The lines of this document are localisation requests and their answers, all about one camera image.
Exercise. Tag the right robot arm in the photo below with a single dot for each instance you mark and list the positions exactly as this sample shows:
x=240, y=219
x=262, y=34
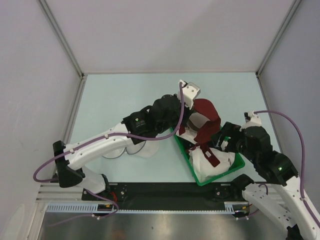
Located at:
x=298, y=218

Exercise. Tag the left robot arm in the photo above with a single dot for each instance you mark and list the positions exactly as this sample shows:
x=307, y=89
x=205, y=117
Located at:
x=156, y=122

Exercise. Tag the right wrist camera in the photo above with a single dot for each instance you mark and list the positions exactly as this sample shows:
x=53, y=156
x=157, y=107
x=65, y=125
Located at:
x=251, y=120

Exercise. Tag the left aluminium frame post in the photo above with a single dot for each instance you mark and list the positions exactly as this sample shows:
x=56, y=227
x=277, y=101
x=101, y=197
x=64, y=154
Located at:
x=44, y=6

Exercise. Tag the aluminium frame post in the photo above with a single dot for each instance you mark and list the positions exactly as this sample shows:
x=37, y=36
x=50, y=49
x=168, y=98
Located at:
x=278, y=36
x=44, y=6

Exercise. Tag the white mesh laundry bag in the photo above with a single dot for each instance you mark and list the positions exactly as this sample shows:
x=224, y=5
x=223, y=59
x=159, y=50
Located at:
x=145, y=149

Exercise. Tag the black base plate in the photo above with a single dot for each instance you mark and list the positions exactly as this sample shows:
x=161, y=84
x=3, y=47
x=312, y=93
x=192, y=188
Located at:
x=175, y=196

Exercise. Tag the light blue cable duct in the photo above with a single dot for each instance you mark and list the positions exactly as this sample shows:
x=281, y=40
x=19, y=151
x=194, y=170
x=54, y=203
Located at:
x=88, y=208

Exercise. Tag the white bra in basket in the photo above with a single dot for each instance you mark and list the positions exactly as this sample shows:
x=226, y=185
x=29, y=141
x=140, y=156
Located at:
x=205, y=172

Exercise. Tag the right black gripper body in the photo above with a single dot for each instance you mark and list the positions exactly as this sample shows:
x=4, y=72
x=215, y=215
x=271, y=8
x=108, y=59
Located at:
x=235, y=143

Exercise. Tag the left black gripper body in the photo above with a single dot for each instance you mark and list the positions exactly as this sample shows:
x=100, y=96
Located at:
x=186, y=113

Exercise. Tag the green plastic basket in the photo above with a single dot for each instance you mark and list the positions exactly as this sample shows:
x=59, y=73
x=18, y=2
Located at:
x=186, y=144

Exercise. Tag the dark red bra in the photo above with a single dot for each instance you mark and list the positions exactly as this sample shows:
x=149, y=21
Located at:
x=203, y=153
x=204, y=121

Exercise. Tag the right aluminium frame post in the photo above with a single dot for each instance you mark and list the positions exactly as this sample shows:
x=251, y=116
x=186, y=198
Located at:
x=278, y=36

